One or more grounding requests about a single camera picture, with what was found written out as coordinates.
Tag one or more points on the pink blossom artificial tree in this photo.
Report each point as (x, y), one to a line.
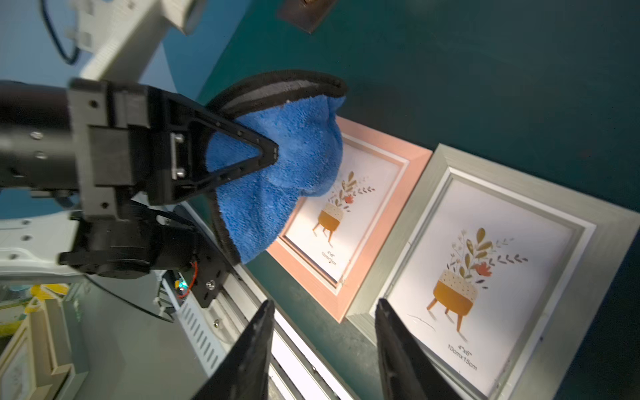
(306, 15)

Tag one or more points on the aluminium mounting rail front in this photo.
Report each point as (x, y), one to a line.
(296, 370)

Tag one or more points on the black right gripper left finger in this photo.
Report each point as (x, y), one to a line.
(244, 372)

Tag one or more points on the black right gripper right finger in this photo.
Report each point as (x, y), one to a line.
(405, 370)

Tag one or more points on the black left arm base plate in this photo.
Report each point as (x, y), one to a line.
(195, 269)

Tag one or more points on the grey-green picture frame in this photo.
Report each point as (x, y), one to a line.
(497, 274)

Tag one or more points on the pink picture frame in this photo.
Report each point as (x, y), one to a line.
(330, 242)

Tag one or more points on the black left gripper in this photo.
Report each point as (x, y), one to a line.
(124, 150)

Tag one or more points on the blue black-edged cloth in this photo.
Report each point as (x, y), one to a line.
(297, 110)

